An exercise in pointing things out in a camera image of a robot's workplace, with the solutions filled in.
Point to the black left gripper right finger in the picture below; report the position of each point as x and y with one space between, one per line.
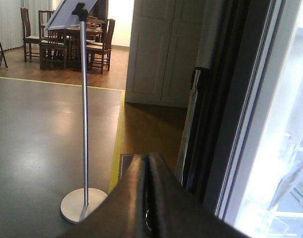
175 213

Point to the white open fridge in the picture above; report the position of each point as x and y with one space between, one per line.
255 182

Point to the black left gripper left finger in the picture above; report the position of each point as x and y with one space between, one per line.
121 215

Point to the wooden chair left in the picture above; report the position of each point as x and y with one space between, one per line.
28 38

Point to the wooden dining table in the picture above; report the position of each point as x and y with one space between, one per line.
71 39

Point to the silver sign stand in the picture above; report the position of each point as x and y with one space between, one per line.
78 204

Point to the white panel cabinet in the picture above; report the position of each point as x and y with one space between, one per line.
164 47

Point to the wooden chair right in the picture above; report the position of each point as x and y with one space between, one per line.
99 54

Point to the dark floor sign plate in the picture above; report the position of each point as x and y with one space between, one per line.
125 161

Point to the wooden chair front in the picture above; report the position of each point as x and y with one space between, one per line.
52 43

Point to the wooden chair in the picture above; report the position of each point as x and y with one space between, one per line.
28 38
52 43
99 54

